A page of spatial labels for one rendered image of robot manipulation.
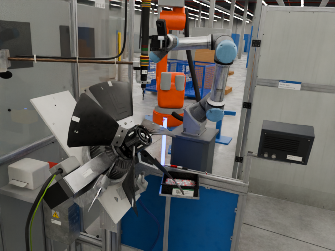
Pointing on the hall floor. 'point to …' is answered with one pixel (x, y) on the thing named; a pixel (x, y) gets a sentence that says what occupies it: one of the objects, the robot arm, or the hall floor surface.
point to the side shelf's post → (48, 244)
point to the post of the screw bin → (166, 223)
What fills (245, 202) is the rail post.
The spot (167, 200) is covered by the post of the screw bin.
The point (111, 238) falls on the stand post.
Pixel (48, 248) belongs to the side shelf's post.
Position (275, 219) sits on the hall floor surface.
